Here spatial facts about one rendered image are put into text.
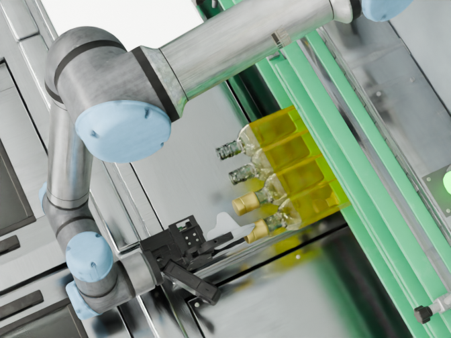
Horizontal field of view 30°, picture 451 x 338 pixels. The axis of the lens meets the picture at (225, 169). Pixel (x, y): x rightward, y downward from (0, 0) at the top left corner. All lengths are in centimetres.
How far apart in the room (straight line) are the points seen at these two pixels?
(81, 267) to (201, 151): 49
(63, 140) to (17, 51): 63
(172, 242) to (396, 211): 41
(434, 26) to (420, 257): 41
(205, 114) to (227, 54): 70
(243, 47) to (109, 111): 20
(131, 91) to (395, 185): 61
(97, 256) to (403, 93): 64
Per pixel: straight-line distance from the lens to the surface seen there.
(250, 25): 116
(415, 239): 152
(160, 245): 158
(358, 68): 162
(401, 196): 155
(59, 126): 134
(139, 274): 154
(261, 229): 160
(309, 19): 118
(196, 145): 181
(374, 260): 167
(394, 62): 164
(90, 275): 145
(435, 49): 159
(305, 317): 175
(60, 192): 146
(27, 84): 192
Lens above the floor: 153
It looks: 14 degrees down
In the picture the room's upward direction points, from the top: 114 degrees counter-clockwise
